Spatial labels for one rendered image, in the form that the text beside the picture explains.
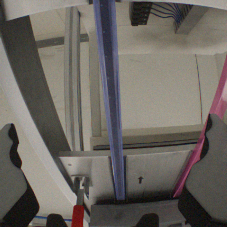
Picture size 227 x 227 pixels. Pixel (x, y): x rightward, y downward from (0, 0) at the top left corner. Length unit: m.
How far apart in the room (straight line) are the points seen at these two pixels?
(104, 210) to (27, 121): 0.24
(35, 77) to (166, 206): 0.32
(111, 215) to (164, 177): 0.13
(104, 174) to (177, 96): 1.80
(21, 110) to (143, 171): 0.19
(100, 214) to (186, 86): 1.85
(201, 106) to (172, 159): 1.88
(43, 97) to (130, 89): 1.76
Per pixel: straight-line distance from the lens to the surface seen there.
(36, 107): 0.20
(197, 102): 2.11
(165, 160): 0.27
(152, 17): 0.64
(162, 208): 0.38
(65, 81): 0.51
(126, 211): 0.37
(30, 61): 0.20
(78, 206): 0.28
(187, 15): 0.56
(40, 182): 2.27
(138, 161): 0.26
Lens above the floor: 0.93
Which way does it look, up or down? 1 degrees down
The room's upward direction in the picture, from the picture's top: 177 degrees clockwise
